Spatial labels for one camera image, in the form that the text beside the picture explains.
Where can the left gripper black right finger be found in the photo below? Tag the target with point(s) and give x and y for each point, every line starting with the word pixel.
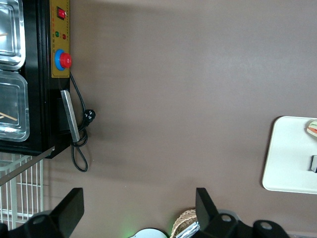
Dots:
pixel 205 210

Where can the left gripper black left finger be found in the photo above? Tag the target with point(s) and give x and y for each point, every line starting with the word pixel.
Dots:
pixel 70 209

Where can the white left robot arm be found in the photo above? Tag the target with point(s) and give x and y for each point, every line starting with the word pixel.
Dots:
pixel 151 234

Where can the cream plastic serving tray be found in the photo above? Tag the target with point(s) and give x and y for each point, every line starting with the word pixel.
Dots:
pixel 287 158

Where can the black gum box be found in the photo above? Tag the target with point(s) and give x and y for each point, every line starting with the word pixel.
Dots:
pixel 313 164

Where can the foil tray in sealer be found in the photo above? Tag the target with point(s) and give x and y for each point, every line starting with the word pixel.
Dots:
pixel 12 106
pixel 15 32

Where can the black tray sealer machine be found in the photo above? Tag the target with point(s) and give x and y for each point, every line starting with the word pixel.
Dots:
pixel 40 81

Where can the wicker basket with foil containers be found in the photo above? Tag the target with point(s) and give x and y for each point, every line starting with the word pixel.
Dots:
pixel 184 218

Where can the stacked foil containers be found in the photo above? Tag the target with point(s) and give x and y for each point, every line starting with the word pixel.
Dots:
pixel 189 231

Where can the silver metal sealer bar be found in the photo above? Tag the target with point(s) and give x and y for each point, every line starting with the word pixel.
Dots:
pixel 70 115

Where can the thin wooden stick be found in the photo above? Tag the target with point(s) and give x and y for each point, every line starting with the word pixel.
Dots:
pixel 10 116
pixel 3 34

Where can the triangle sandwich with clear wrap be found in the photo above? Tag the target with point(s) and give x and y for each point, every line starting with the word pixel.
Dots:
pixel 312 129

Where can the red emergency stop button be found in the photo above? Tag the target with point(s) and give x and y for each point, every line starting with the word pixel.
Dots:
pixel 65 59

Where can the red rocker power switch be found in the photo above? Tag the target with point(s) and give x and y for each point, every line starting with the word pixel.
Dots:
pixel 62 13

